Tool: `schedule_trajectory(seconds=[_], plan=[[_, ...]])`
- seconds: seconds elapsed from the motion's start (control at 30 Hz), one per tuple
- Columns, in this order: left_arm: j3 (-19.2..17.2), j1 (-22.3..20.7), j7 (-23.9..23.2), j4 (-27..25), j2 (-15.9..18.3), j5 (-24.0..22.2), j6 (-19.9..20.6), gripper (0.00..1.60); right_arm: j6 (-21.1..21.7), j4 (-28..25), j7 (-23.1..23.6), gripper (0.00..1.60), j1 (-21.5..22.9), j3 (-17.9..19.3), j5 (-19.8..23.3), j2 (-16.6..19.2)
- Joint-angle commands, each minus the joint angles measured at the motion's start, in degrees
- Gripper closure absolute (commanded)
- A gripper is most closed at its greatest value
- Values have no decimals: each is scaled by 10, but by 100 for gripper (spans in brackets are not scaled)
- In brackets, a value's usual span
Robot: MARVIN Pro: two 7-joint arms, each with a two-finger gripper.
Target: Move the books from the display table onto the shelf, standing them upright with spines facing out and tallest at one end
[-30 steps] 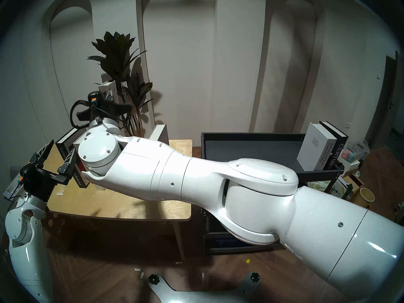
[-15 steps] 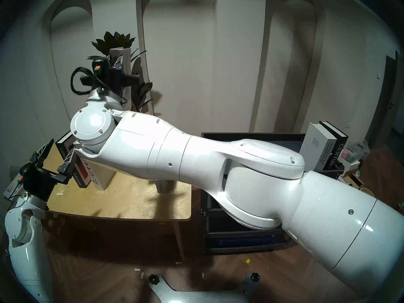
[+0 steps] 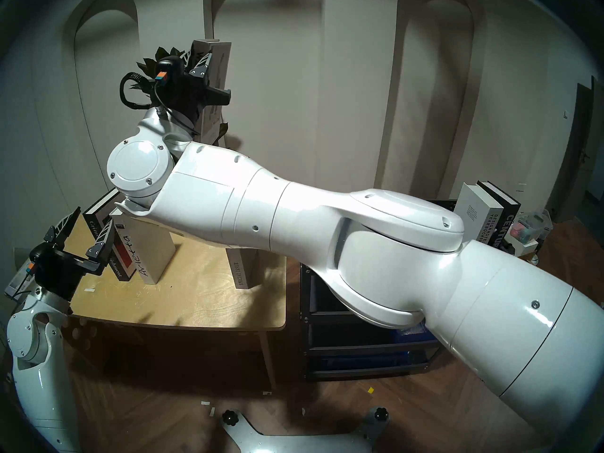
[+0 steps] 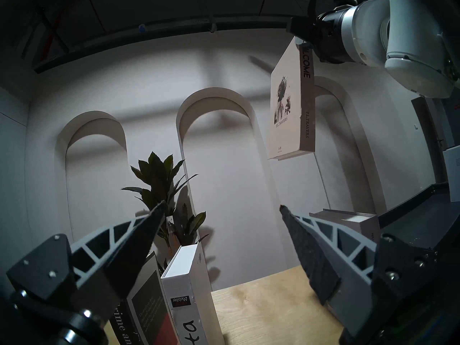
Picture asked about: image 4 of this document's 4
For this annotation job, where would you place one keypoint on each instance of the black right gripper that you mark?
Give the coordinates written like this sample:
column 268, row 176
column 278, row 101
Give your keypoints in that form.
column 330, row 35

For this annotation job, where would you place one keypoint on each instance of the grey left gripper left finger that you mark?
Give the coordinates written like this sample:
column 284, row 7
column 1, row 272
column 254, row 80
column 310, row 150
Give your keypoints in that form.
column 50, row 268

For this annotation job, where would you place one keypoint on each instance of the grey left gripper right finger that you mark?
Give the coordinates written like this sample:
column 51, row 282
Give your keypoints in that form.
column 359, row 297

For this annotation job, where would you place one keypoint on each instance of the white Welcome book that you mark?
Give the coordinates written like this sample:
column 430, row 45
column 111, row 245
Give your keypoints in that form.
column 287, row 107

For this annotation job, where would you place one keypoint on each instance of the white Arietta book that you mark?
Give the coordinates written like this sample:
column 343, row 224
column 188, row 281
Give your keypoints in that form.
column 194, row 297

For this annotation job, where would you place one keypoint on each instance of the white Design Hotels yearbook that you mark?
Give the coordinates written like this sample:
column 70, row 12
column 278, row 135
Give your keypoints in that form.
column 453, row 175

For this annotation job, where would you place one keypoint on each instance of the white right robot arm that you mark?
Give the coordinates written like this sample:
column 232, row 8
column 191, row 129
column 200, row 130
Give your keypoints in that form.
column 406, row 35

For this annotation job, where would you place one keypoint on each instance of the black metal shelf cart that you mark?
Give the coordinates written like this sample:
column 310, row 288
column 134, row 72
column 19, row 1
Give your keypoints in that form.
column 420, row 222

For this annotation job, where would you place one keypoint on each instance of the grey Special Issue book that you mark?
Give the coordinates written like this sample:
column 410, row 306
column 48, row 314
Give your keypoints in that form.
column 345, row 222

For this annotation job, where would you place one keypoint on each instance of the black Crime and Punishment book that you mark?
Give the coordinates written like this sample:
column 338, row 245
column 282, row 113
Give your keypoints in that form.
column 151, row 312

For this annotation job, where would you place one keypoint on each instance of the dark green potted plant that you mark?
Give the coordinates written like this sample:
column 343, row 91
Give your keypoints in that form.
column 158, row 182

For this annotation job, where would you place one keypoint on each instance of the dark room door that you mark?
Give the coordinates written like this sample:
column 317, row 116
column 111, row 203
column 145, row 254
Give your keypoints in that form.
column 431, row 132

